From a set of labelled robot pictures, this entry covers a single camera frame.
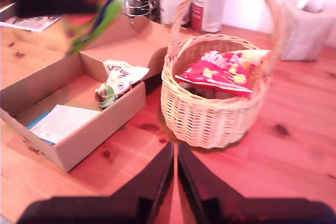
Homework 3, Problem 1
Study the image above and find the woven wicker basket with handle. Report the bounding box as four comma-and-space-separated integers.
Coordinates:
160, 0, 286, 150

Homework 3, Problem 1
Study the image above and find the red chocolate egg bag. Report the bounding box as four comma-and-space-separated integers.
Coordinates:
174, 49, 271, 98

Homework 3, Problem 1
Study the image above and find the pale cube tissue box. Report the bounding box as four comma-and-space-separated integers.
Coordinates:
279, 0, 336, 62

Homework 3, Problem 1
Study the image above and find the tin can with white label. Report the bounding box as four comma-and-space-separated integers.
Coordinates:
159, 0, 194, 27

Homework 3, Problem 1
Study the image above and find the printed magazine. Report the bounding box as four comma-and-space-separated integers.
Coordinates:
0, 2, 62, 33

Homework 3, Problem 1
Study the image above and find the open cardboard box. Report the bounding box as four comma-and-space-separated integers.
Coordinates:
0, 15, 171, 174

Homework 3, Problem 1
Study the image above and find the white printed paper leaflet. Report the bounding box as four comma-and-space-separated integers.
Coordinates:
29, 104, 101, 145

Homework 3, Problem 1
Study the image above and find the blue card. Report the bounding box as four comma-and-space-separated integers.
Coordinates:
25, 110, 55, 146

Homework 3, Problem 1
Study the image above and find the blue Terry's chocolate egg bag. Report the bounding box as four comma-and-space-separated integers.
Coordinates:
51, 0, 124, 57

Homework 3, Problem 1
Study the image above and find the tin can with red label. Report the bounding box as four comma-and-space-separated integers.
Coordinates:
190, 0, 228, 34

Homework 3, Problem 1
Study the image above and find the white Galaxy egg bag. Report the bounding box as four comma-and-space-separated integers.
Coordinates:
94, 60, 150, 111

